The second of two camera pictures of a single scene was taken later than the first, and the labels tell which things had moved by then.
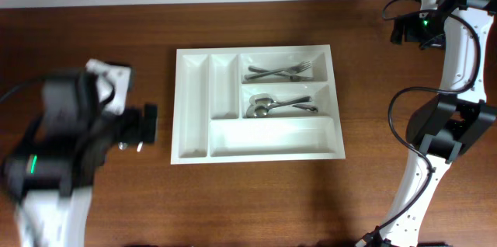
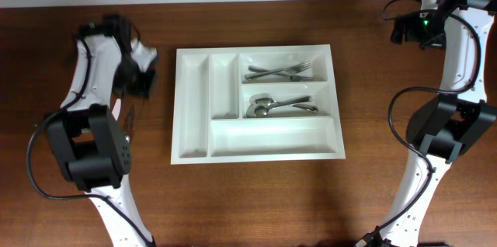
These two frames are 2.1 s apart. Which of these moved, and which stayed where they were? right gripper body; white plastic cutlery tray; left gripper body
Moved: left gripper body
Stayed: right gripper body; white plastic cutlery tray
